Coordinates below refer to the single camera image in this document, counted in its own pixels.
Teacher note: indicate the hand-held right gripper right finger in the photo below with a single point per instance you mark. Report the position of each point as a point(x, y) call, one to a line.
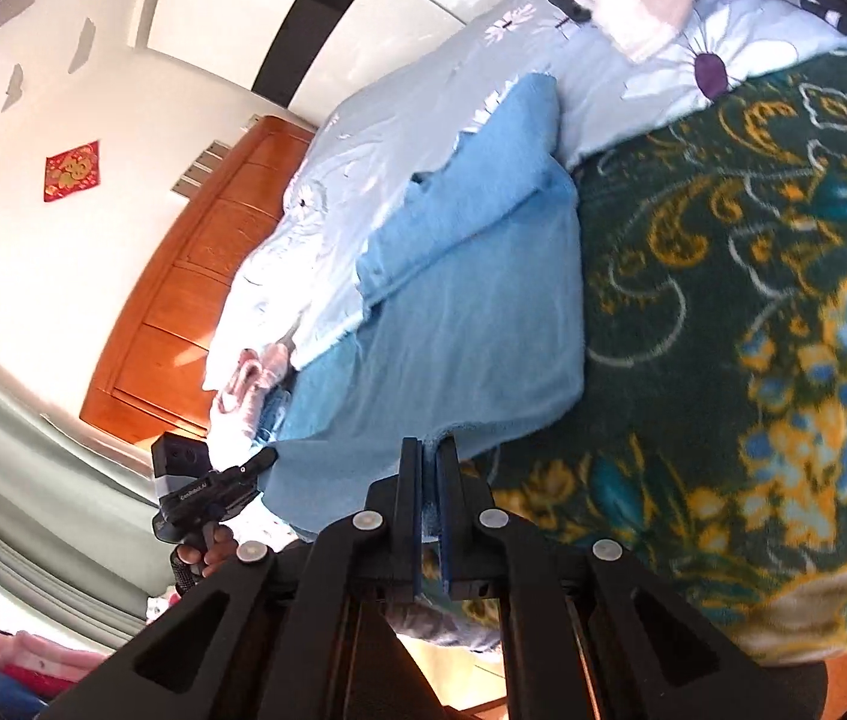
point(447, 525)

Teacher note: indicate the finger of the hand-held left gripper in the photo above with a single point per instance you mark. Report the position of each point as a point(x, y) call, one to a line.
point(255, 463)

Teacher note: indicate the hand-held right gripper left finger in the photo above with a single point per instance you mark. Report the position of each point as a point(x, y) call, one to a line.
point(412, 517)

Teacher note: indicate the blue sweatshirt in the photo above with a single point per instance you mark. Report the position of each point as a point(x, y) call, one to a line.
point(453, 330)

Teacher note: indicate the person's left hand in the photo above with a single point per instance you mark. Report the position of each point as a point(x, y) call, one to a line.
point(215, 549)

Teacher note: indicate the pink white cloth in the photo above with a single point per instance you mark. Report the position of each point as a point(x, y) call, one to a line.
point(247, 382)

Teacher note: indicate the grey curtain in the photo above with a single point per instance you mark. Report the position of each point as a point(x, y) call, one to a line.
point(18, 480)

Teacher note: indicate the wooden headboard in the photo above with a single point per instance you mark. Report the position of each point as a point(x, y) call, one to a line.
point(191, 277)

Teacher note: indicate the pink clothing pile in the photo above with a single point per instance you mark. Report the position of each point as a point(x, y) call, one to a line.
point(41, 664)

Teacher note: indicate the dark green floral blanket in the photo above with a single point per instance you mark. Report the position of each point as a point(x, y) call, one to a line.
point(693, 277)

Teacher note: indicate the light blue floral duvet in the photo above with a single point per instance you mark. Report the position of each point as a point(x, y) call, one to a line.
point(408, 120)

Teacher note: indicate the white black glossy wardrobe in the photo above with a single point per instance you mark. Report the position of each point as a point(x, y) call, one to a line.
point(243, 15)

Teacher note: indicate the beige fuzzy sweater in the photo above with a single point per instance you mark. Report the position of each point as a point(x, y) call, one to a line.
point(641, 7)

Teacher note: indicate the white wall switch plates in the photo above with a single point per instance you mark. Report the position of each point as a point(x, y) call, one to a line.
point(198, 165)

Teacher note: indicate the red wall decoration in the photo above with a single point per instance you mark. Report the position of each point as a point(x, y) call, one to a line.
point(72, 170)

